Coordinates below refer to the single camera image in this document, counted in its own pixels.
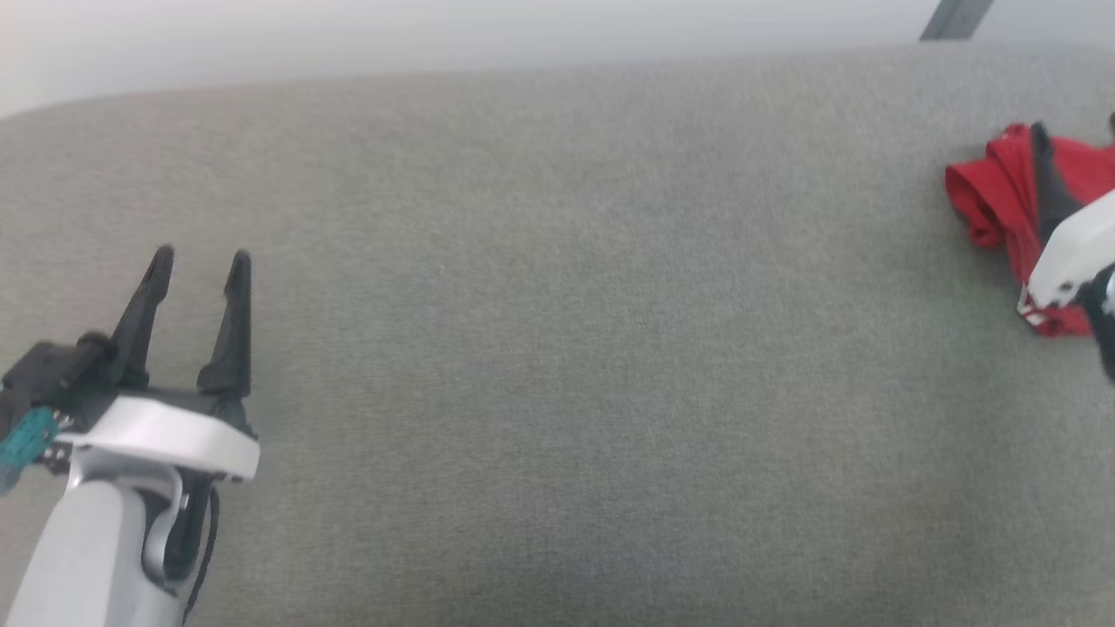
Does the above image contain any grey fabric sofa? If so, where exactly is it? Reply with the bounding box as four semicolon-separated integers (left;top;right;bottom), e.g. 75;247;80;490
0;42;1115;627

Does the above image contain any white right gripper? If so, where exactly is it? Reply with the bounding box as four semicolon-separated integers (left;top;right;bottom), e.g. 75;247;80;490
1017;111;1115;312

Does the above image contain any grey slanted pole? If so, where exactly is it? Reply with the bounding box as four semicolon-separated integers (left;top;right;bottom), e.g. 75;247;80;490
919;0;996;43

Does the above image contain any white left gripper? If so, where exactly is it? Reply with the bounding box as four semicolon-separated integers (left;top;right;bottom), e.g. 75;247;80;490
54;245;261;485

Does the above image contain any teal left cable connector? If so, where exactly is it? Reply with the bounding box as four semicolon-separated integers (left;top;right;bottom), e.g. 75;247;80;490
0;408;60;496

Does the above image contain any red and white basketball jersey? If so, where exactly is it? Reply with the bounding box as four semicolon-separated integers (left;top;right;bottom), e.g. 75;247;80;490
944;123;1115;339

